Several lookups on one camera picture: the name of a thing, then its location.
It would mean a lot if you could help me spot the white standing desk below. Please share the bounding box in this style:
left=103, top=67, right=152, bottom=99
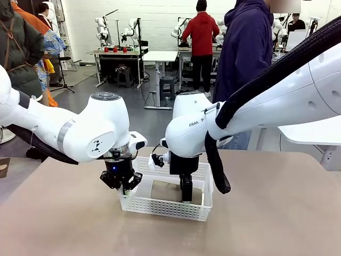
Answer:
left=142, top=50, right=179, bottom=110

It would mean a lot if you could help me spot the person in red hoodie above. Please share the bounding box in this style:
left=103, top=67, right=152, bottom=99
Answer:
left=182, top=0, right=221, bottom=98

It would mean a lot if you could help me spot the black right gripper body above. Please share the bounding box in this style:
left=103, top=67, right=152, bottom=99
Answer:
left=169, top=151, right=201, bottom=177

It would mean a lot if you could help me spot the person in navy hoodie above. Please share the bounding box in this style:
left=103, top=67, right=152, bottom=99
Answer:
left=212, top=0, right=275, bottom=150

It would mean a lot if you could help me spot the black right arm cable sleeve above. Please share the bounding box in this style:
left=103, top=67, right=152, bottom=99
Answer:
left=204, top=15, right=341, bottom=195

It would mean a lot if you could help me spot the black microphone stand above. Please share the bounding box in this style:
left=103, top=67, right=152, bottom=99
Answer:
left=50, top=52, right=76, bottom=94

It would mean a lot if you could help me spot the black tripod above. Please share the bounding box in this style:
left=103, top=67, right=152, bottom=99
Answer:
left=305, top=16, right=320, bottom=38

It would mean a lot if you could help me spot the mannequin in orange blue clothes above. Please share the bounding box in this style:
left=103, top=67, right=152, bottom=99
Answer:
left=10, top=0, right=67, bottom=107

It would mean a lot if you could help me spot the white monitor back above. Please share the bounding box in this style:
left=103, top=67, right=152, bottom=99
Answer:
left=284, top=29, right=307, bottom=51

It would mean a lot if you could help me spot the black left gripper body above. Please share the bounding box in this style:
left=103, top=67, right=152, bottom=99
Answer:
left=104, top=159, right=135, bottom=185

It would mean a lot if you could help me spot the white perforated plastic basket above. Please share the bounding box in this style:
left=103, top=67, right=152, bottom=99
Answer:
left=118, top=156, right=214, bottom=222

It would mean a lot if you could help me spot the person in black top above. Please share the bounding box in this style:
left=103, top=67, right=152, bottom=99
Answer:
left=287, top=12, right=306, bottom=30

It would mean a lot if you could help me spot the black arm cable sleeve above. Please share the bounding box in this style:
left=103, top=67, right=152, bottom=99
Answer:
left=204, top=15, right=341, bottom=195
left=5, top=124, right=80, bottom=166

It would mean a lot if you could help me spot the dark grey stool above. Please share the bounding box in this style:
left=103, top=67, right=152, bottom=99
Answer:
left=116, top=66, right=133, bottom=89

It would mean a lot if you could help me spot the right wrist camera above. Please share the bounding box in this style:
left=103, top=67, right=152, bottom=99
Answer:
left=148, top=153, right=170, bottom=172

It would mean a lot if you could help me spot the mannequin in dark green jacket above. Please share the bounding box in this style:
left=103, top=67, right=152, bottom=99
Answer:
left=0, top=0, right=46, bottom=98

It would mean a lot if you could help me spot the white round stand base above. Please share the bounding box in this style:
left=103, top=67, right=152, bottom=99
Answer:
left=0, top=125, right=17, bottom=145

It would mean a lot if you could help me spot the black left arm cable sleeve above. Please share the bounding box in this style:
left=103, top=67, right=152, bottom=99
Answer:
left=5, top=124, right=80, bottom=166

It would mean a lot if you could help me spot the black fabric heap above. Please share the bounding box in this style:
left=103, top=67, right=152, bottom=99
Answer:
left=26, top=147, right=51, bottom=163

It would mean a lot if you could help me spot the white background workbench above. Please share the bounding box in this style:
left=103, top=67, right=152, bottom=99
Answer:
left=177, top=45, right=227, bottom=90

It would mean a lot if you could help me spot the person in maroon top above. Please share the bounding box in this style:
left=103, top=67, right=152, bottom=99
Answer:
left=37, top=2, right=64, bottom=87

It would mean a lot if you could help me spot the white side table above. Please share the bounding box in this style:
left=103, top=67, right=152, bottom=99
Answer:
left=277, top=114, right=341, bottom=172

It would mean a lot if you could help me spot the grey plastic step stool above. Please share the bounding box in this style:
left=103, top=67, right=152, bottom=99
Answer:
left=159, top=76, right=176, bottom=102

